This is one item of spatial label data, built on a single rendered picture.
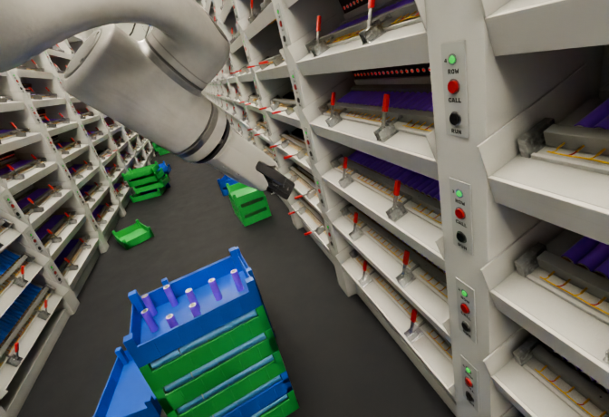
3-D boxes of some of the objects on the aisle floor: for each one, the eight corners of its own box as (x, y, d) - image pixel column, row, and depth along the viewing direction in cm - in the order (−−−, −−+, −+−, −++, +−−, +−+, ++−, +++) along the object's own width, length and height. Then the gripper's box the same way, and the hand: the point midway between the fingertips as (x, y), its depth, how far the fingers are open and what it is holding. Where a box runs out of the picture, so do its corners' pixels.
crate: (160, 416, 103) (150, 400, 100) (95, 441, 100) (83, 424, 97) (175, 344, 130) (167, 330, 127) (124, 362, 128) (115, 348, 125)
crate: (200, 472, 85) (189, 455, 82) (191, 408, 103) (182, 392, 100) (299, 408, 95) (293, 390, 92) (275, 359, 112) (270, 343, 109)
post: (348, 296, 132) (204, -343, 68) (338, 284, 141) (202, -295, 76) (389, 278, 137) (291, -337, 72) (378, 267, 145) (280, -293, 81)
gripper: (252, 116, 38) (327, 180, 52) (187, 105, 49) (263, 161, 62) (221, 171, 37) (306, 222, 50) (161, 148, 48) (245, 195, 61)
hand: (275, 184), depth 55 cm, fingers open, 3 cm apart
